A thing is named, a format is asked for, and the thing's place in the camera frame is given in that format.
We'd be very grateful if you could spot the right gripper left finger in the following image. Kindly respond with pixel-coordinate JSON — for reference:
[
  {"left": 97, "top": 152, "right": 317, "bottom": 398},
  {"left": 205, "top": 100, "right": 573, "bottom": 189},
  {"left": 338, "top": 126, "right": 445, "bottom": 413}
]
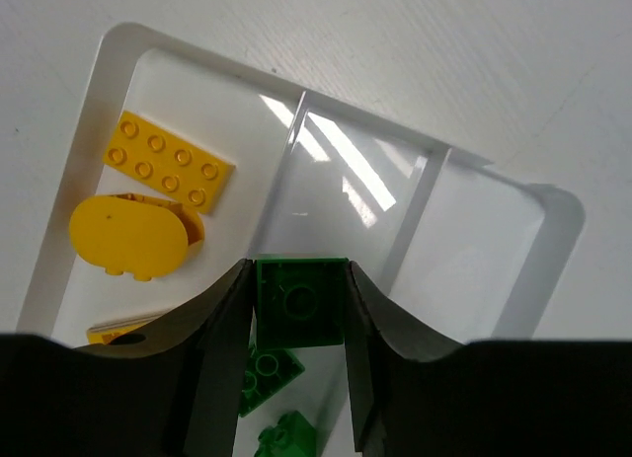
[{"left": 1, "top": 260, "right": 255, "bottom": 456}]

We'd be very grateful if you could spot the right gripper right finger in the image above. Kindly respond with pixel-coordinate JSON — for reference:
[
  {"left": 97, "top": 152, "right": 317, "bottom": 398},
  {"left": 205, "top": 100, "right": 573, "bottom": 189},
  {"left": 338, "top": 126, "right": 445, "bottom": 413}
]
[{"left": 344, "top": 263, "right": 631, "bottom": 456}]

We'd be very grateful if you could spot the dark green 2x2 lego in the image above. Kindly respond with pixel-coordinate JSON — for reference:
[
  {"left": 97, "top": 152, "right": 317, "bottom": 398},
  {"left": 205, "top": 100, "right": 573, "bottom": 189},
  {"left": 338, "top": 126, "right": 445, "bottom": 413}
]
[{"left": 238, "top": 343, "right": 305, "bottom": 418}]

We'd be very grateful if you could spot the orange small lego brick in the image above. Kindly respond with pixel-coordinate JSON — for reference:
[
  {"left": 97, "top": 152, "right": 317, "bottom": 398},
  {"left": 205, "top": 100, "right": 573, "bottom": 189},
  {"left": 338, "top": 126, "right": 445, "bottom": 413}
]
[{"left": 86, "top": 313, "right": 161, "bottom": 344}]

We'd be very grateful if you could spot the dark green sloped lego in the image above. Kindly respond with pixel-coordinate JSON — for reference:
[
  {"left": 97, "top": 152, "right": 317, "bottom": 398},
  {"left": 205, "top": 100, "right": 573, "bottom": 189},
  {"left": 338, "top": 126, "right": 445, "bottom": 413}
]
[{"left": 254, "top": 411, "right": 317, "bottom": 457}]

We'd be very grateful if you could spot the dark green square lego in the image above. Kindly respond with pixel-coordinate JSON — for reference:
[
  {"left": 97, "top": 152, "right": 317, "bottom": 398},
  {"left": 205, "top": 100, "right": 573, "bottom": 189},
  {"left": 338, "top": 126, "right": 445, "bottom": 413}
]
[{"left": 255, "top": 257, "right": 349, "bottom": 350}]

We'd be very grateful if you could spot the orange round lego piece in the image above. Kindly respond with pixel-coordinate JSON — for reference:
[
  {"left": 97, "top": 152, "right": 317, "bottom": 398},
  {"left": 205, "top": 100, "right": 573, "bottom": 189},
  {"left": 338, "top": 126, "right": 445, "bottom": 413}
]
[{"left": 69, "top": 193, "right": 205, "bottom": 281}]

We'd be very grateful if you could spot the orange 2x4 lego brick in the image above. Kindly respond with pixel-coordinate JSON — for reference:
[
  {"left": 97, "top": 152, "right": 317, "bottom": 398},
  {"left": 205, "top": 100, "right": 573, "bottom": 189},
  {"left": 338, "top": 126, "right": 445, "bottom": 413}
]
[{"left": 103, "top": 111, "right": 235, "bottom": 214}]

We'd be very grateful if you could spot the white three-compartment tray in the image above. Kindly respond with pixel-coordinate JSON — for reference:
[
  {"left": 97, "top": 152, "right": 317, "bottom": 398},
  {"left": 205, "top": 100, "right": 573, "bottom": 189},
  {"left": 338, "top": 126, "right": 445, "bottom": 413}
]
[{"left": 16, "top": 24, "right": 585, "bottom": 456}]

